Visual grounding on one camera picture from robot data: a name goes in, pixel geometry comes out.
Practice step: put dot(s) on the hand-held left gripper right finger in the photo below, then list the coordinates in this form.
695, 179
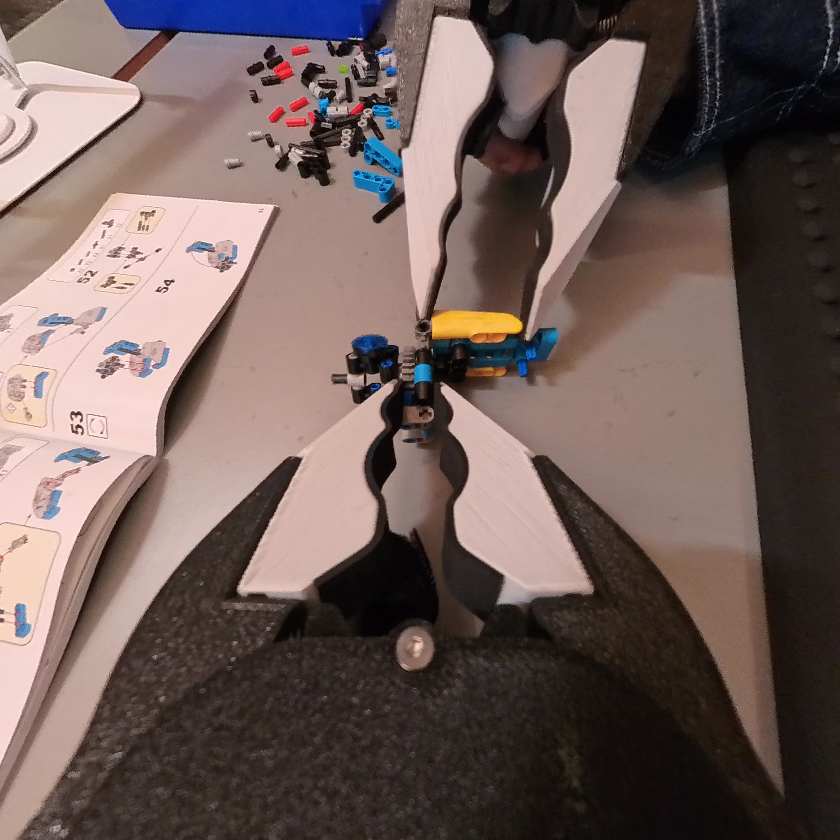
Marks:
519, 525

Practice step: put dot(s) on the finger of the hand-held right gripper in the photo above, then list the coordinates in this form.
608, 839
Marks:
584, 158
440, 145

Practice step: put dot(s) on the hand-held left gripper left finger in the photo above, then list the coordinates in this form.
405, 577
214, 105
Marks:
309, 525

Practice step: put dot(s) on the blue beam with black pins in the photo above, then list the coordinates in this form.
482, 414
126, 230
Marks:
423, 387

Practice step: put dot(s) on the black grey gear assembly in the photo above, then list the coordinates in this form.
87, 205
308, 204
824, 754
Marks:
374, 361

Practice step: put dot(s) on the blue yellow brick assembly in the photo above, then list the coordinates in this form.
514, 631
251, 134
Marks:
486, 341

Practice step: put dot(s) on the grey desk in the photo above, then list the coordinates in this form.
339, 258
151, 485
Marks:
643, 394

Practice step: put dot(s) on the person's right hand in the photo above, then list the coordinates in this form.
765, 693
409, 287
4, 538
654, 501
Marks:
512, 155

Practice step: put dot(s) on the pile of loose small bricks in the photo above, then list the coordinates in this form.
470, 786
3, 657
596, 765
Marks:
328, 112

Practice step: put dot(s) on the blue storage bin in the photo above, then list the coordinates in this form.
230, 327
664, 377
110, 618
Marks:
250, 13

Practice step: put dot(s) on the open instruction booklet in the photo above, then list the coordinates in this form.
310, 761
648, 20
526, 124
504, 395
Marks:
105, 394

